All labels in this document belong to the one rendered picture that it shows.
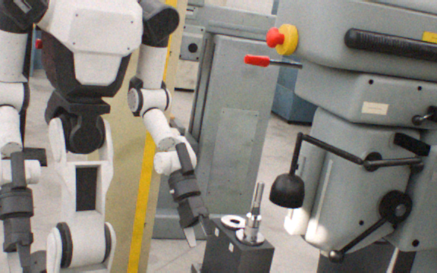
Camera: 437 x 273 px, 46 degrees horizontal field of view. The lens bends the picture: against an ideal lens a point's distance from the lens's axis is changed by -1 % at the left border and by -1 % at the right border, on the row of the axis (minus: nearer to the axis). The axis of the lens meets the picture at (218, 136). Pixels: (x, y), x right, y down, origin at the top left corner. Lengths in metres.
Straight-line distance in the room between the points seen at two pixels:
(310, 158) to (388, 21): 0.33
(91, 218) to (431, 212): 0.96
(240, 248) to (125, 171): 1.43
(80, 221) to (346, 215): 0.83
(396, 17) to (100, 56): 0.86
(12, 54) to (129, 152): 1.42
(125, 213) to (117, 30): 1.63
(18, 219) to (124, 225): 1.70
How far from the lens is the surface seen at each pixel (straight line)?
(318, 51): 0.97
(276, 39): 1.01
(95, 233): 1.64
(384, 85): 1.04
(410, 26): 1.03
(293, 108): 8.54
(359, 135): 1.08
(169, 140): 1.64
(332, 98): 1.06
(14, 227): 1.36
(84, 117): 1.59
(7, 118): 1.52
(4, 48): 1.54
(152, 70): 1.70
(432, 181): 1.20
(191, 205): 1.51
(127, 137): 2.82
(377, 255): 3.23
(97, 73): 1.54
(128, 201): 2.96
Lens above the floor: 1.82
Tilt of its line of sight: 15 degrees down
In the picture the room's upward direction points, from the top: 10 degrees clockwise
